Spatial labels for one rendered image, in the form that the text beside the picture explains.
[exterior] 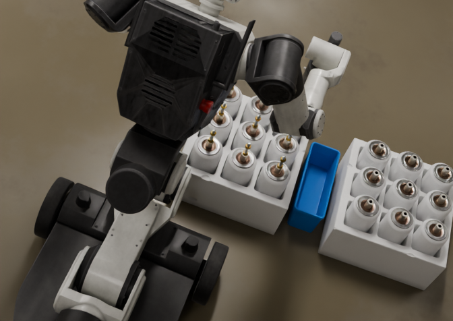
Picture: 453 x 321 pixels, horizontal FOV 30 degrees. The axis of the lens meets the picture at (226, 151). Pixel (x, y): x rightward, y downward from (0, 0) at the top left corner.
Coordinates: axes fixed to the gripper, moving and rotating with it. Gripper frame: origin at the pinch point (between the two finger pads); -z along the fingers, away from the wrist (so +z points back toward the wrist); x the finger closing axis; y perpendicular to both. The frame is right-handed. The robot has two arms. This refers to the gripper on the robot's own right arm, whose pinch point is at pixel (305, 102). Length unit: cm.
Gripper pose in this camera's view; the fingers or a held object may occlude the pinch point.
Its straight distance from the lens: 263.3
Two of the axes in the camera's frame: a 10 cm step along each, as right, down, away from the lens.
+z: 2.1, -5.5, -8.1
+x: 4.5, -6.8, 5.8
